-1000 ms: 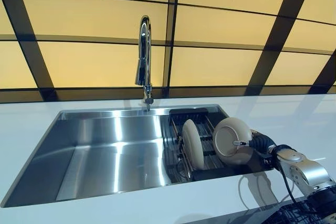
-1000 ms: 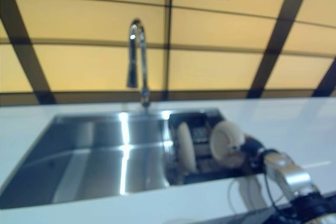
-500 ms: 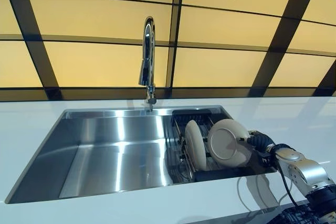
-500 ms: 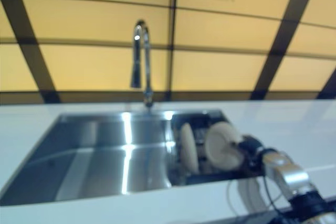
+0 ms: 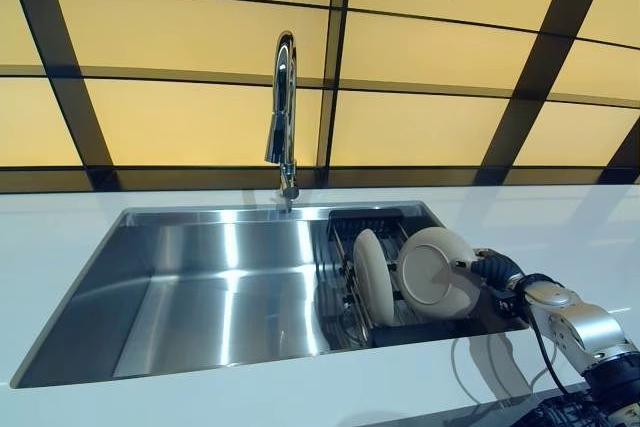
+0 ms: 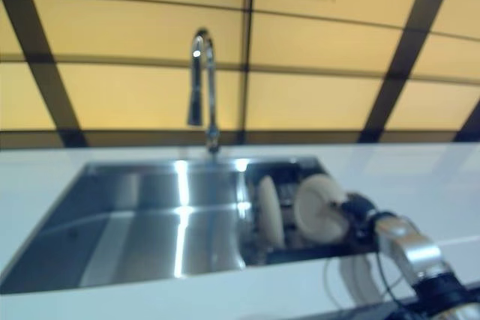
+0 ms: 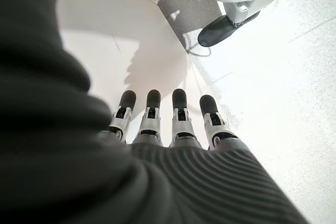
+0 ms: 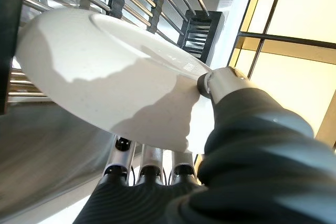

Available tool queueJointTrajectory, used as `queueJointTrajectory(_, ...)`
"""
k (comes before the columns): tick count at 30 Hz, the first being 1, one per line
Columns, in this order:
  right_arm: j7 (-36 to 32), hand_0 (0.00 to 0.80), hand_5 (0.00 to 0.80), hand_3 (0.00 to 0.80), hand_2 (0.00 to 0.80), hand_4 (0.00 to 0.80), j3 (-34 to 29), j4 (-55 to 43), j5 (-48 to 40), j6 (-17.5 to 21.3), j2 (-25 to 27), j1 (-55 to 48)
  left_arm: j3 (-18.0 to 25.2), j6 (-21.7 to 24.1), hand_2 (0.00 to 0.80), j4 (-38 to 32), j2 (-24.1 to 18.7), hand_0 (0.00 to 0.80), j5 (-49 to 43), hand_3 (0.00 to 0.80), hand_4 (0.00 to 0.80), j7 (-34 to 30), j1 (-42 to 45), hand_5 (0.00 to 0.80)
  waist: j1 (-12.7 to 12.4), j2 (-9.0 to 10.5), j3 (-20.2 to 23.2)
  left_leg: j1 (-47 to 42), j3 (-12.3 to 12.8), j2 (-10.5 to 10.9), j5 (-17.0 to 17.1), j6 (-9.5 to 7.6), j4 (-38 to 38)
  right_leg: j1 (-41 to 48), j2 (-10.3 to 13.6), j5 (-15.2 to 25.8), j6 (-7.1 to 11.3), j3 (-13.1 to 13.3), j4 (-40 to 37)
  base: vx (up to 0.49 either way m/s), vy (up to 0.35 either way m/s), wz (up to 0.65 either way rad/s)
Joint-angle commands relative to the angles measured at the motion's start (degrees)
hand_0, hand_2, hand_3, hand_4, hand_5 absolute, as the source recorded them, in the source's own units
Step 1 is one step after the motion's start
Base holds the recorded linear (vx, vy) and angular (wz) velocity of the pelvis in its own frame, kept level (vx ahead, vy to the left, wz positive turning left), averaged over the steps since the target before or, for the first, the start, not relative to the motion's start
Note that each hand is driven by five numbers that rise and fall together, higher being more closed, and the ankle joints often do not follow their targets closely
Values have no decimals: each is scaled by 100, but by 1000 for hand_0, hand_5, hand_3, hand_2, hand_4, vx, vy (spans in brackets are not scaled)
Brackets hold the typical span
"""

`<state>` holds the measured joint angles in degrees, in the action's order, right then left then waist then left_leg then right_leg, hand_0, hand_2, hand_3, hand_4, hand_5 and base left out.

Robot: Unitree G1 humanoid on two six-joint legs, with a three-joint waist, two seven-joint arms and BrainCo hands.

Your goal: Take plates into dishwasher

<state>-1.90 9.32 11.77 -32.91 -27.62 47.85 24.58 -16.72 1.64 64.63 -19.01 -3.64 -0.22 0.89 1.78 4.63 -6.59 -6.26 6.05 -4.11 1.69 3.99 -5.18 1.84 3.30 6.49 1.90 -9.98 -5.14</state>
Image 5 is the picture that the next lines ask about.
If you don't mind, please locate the beige round plate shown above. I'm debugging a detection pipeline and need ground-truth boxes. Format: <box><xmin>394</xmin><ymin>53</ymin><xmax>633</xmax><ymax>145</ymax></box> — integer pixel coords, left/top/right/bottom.
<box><xmin>352</xmin><ymin>228</ymin><xmax>397</xmax><ymax>327</ymax></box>
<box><xmin>396</xmin><ymin>226</ymin><xmax>484</xmax><ymax>321</ymax></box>

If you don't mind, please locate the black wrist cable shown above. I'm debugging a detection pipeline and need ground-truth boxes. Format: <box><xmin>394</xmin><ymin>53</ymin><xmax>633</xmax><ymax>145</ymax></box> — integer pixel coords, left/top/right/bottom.
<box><xmin>519</xmin><ymin>274</ymin><xmax>572</xmax><ymax>394</ymax></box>

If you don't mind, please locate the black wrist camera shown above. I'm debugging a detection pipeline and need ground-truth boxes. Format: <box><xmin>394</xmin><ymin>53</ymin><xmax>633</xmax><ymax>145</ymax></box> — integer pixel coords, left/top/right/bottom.
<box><xmin>492</xmin><ymin>289</ymin><xmax>527</xmax><ymax>319</ymax></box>

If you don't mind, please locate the stainless steel sink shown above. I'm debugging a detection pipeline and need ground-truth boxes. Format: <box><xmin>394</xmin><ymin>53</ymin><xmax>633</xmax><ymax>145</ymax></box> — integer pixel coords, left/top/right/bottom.
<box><xmin>9</xmin><ymin>200</ymin><xmax>531</xmax><ymax>390</ymax></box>

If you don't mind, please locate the black dish drying rack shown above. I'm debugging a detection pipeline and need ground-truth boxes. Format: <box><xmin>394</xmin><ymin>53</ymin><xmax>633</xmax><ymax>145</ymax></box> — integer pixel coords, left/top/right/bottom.
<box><xmin>319</xmin><ymin>207</ymin><xmax>482</xmax><ymax>349</ymax></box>

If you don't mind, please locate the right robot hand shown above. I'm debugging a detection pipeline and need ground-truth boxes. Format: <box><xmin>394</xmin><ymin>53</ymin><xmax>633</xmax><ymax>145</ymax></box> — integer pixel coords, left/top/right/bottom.
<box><xmin>452</xmin><ymin>246</ymin><xmax>524</xmax><ymax>293</ymax></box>

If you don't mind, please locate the chrome pull-down faucet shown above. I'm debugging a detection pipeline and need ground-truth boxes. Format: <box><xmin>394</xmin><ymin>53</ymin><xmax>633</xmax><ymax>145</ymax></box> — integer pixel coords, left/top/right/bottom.
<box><xmin>263</xmin><ymin>30</ymin><xmax>301</xmax><ymax>214</ymax></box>

